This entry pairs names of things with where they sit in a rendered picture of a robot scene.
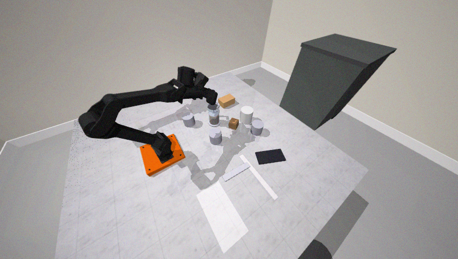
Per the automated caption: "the glass french press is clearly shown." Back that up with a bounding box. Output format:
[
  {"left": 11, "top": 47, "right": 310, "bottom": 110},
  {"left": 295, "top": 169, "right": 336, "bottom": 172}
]
[{"left": 207, "top": 102, "right": 220, "bottom": 127}]

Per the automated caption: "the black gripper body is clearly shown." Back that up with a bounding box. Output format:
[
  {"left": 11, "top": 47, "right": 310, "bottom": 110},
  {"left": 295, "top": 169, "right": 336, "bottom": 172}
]
[{"left": 190, "top": 84, "right": 218, "bottom": 105}]

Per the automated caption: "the grey cylinder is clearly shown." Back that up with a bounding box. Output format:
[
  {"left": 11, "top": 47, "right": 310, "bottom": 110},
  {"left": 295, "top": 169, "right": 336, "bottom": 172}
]
[
  {"left": 240, "top": 106, "right": 253, "bottom": 125},
  {"left": 181, "top": 112, "right": 195, "bottom": 127},
  {"left": 251, "top": 120, "right": 264, "bottom": 136},
  {"left": 209, "top": 128, "right": 222, "bottom": 145}
]

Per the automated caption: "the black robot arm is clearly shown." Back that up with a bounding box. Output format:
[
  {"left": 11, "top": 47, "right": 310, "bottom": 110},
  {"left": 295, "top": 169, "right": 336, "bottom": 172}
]
[{"left": 78, "top": 66, "right": 209, "bottom": 164}]

